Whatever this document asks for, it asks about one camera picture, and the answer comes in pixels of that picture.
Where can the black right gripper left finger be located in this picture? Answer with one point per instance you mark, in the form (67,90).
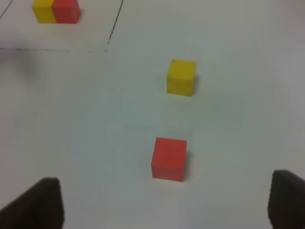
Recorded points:
(40,207)

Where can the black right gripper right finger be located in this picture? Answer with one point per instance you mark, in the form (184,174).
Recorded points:
(286,204)

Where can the template red cube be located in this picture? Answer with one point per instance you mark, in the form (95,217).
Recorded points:
(66,11)

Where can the template yellow cube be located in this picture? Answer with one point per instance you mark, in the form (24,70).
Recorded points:
(43,11)

